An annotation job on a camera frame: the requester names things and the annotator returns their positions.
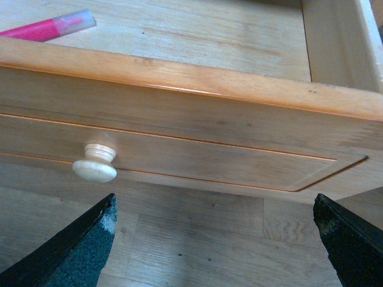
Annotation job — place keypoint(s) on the pink marker with clear cap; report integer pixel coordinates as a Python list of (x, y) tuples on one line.
[(53, 28)]

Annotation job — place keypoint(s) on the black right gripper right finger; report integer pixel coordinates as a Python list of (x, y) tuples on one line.
[(354, 246)]

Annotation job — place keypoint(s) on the wooden drawer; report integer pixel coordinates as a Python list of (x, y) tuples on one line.
[(261, 98)]

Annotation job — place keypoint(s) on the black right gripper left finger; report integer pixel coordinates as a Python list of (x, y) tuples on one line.
[(75, 256)]

